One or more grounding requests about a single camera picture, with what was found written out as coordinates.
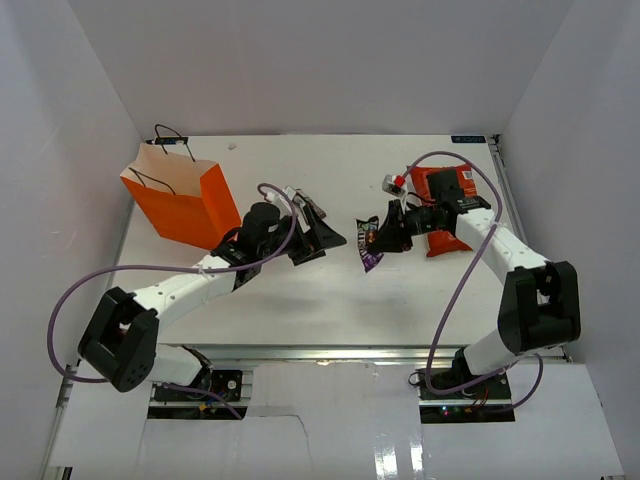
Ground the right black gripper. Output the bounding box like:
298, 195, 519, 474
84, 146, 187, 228
368, 199, 441, 253

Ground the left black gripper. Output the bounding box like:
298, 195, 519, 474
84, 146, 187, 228
258, 204, 345, 266

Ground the brown white snack wrapper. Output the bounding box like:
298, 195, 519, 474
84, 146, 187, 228
296, 189, 326, 219

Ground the purple brown snack wrapper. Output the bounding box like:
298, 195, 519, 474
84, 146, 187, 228
355, 216, 384, 273

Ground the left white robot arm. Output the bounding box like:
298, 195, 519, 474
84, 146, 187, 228
78, 202, 347, 399

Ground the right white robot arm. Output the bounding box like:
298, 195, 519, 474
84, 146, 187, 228
367, 169, 581, 399

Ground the large red chip bag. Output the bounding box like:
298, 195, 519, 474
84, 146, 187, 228
410, 164, 491, 257

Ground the orange paper bag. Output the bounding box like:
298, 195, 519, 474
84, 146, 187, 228
120, 137, 241, 250

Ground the blue label sticker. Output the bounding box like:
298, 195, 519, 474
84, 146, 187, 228
451, 135, 486, 144

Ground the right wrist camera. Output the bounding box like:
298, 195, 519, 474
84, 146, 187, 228
382, 174, 407, 198

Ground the aluminium table frame rail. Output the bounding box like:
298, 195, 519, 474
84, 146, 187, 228
84, 342, 566, 363

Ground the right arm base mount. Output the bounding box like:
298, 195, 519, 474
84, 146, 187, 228
407, 369, 515, 425

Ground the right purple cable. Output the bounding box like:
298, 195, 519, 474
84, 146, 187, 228
402, 150, 545, 414

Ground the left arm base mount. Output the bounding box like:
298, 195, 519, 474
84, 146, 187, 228
148, 369, 247, 421

